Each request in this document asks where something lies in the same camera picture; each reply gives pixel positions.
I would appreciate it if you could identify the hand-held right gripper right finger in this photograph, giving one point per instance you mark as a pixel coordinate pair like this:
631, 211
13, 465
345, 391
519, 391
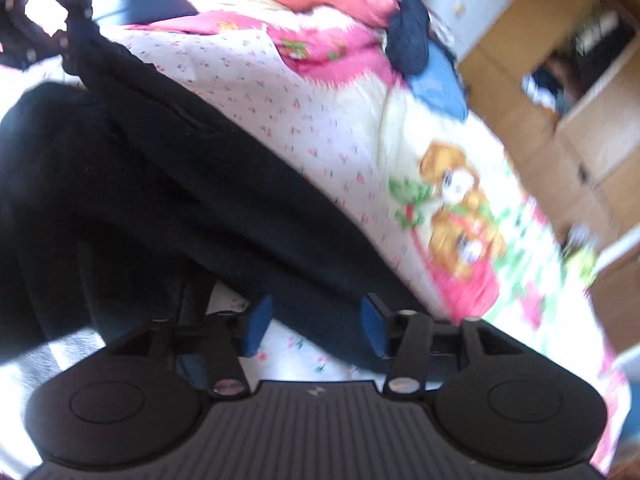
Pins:
374, 325

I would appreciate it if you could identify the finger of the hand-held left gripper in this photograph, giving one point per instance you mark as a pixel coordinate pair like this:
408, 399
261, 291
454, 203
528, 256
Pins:
75, 7

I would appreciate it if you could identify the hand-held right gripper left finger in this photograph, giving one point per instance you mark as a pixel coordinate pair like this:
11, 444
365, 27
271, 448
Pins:
257, 327

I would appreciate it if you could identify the black pants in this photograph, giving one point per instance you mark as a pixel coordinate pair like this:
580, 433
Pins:
175, 185

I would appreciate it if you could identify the navy blue cloth band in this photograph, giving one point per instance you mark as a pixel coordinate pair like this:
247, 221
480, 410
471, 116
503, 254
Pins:
150, 5

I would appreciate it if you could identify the small green and grey clutter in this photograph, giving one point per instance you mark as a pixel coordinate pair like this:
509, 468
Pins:
582, 255

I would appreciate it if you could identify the printed floral bedsheet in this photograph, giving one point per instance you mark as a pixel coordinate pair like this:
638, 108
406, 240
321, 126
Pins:
310, 110

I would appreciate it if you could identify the blue cloth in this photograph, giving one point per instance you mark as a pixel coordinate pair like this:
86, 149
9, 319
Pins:
440, 85

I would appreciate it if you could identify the pink and cream quilt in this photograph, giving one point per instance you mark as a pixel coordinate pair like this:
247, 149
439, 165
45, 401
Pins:
325, 42

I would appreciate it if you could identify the white panel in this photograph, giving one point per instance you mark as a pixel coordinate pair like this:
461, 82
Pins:
620, 252

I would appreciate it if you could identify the wooden wardrobe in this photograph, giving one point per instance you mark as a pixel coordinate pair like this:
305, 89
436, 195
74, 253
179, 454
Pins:
575, 160

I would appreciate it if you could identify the dark navy knitted cloth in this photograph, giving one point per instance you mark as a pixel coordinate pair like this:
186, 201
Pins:
407, 35

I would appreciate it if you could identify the striped grey cloth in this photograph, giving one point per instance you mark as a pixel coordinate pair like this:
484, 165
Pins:
442, 30

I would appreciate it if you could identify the clothes inside wardrobe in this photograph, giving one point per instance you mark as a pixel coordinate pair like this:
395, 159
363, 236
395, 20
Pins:
560, 75

